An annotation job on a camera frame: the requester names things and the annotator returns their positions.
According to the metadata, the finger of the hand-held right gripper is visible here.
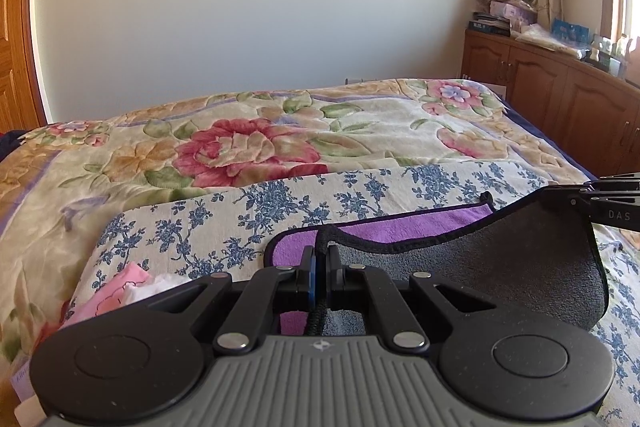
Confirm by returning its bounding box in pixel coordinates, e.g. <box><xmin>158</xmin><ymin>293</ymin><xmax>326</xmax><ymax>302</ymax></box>
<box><xmin>596</xmin><ymin>175</ymin><xmax>640</xmax><ymax>190</ymax></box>
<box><xmin>574</xmin><ymin>186</ymin><xmax>640</xmax><ymax>210</ymax></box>

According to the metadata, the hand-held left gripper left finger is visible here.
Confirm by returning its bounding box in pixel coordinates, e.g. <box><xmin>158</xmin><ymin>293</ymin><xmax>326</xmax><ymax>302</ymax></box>
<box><xmin>167</xmin><ymin>246</ymin><xmax>318</xmax><ymax>356</ymax></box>

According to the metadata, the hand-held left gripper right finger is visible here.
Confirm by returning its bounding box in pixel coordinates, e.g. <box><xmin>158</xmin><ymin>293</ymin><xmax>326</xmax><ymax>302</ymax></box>
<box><xmin>324</xmin><ymin>244</ymin><xmax>495</xmax><ymax>356</ymax></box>

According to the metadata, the purple and grey towel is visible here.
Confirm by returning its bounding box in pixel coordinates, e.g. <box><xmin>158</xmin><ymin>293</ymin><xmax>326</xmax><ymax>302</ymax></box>
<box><xmin>263</xmin><ymin>184</ymin><xmax>609</xmax><ymax>339</ymax></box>

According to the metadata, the dark blue mattress cover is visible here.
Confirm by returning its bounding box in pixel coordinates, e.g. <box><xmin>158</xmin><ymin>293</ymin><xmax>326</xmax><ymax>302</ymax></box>
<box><xmin>500</xmin><ymin>99</ymin><xmax>597</xmax><ymax>184</ymax></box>

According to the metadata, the wooden cabinet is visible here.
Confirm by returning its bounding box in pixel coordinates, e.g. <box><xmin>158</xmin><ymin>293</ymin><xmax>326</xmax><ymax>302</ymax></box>
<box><xmin>459</xmin><ymin>28</ymin><xmax>640</xmax><ymax>182</ymax></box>

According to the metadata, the blue floral bed sheet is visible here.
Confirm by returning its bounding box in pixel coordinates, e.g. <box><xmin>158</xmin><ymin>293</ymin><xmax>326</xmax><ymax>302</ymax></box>
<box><xmin>64</xmin><ymin>159</ymin><xmax>640</xmax><ymax>427</ymax></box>

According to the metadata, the group of small bottles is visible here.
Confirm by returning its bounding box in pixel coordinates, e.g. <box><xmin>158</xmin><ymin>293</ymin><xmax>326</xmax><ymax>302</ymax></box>
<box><xmin>589</xmin><ymin>34</ymin><xmax>632</xmax><ymax>78</ymax></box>

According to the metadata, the rose print fleece blanket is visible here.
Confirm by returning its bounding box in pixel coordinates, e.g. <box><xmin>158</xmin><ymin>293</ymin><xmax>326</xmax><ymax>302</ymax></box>
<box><xmin>0</xmin><ymin>78</ymin><xmax>591</xmax><ymax>363</ymax></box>

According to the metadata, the blue printed box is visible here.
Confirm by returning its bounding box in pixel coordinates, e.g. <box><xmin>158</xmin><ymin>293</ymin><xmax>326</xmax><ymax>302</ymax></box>
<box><xmin>550</xmin><ymin>18</ymin><xmax>592</xmax><ymax>46</ymax></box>

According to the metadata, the clear plastic bag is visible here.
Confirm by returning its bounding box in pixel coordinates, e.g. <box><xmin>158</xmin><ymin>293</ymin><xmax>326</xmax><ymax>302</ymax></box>
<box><xmin>514</xmin><ymin>24</ymin><xmax>587</xmax><ymax>56</ymax></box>

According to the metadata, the white crumpled cloth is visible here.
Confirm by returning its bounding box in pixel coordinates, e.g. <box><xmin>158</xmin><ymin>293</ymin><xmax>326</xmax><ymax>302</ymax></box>
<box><xmin>121</xmin><ymin>273</ymin><xmax>177</xmax><ymax>304</ymax></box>

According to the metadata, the pink floral cloth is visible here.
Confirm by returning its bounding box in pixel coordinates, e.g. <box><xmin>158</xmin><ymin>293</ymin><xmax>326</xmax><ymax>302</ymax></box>
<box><xmin>59</xmin><ymin>261</ymin><xmax>152</xmax><ymax>329</ymax></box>

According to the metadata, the stack of books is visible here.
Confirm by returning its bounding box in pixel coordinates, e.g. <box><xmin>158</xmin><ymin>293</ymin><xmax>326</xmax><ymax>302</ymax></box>
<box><xmin>467</xmin><ymin>12</ymin><xmax>514</xmax><ymax>38</ymax></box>

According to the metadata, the pile of plastic bags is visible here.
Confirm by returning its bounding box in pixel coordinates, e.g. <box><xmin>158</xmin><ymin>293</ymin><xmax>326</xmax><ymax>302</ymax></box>
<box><xmin>475</xmin><ymin>0</ymin><xmax>540</xmax><ymax>26</ymax></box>

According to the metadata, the lilac paper sheet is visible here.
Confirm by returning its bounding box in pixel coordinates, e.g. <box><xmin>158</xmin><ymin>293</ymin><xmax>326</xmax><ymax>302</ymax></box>
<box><xmin>9</xmin><ymin>356</ymin><xmax>42</xmax><ymax>409</ymax></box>

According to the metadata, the dark cloth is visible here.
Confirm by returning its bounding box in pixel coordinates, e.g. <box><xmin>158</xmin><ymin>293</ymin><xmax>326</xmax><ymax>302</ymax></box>
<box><xmin>0</xmin><ymin>129</ymin><xmax>27</xmax><ymax>158</ymax></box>

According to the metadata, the wooden door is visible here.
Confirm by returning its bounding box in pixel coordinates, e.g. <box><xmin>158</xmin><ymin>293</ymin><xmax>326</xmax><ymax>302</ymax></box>
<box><xmin>0</xmin><ymin>0</ymin><xmax>49</xmax><ymax>134</ymax></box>

